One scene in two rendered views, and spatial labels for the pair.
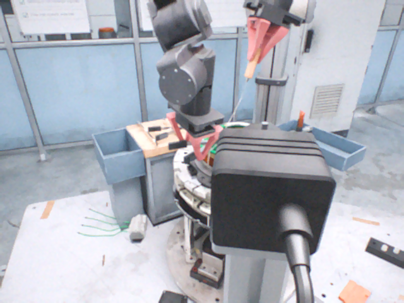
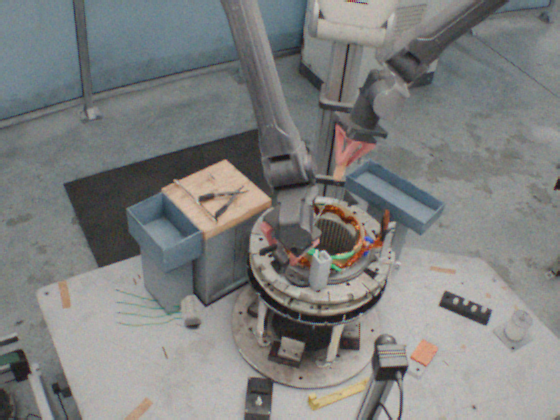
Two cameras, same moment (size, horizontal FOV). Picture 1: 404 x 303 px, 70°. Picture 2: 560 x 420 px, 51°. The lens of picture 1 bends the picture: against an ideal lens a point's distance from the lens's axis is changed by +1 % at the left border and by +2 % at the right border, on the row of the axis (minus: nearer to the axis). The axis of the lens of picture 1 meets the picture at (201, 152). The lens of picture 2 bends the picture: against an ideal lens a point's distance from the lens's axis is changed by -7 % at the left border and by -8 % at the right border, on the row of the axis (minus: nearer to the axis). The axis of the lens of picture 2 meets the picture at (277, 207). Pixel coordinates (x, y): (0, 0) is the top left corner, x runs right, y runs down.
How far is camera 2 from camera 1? 0.80 m
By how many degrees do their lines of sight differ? 19
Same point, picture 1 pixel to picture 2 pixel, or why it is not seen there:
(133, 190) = (184, 272)
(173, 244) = (239, 328)
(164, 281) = (240, 367)
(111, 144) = (146, 215)
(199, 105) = not seen: hidden behind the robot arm
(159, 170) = (216, 247)
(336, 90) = (415, 14)
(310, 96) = not seen: hidden behind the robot
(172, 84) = (291, 235)
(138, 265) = (206, 354)
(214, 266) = (295, 347)
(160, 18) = (274, 172)
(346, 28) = not seen: outside the picture
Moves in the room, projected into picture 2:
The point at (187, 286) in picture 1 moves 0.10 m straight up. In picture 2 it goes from (268, 369) to (271, 347)
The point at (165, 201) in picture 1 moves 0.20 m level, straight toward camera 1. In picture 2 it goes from (219, 277) to (245, 338)
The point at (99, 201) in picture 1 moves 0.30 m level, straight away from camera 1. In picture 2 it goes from (123, 277) to (80, 213)
